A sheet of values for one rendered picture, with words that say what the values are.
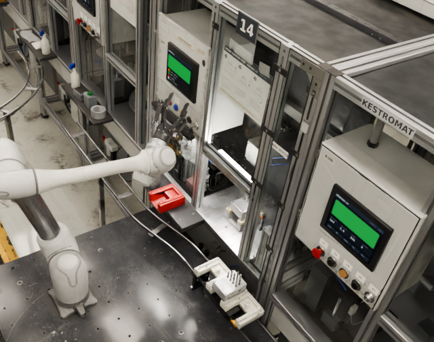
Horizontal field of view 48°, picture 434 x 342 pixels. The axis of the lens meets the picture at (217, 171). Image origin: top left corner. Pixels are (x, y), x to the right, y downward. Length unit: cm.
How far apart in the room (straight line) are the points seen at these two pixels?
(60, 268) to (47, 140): 248
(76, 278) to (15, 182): 60
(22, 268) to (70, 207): 133
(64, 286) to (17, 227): 158
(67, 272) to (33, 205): 33
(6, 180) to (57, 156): 252
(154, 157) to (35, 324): 102
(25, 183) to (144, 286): 91
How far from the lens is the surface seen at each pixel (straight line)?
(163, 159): 191
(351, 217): 170
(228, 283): 231
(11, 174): 199
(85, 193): 408
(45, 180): 200
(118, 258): 270
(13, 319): 254
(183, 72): 229
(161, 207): 257
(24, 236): 382
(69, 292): 240
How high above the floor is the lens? 273
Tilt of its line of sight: 39 degrees down
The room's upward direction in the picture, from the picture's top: 8 degrees clockwise
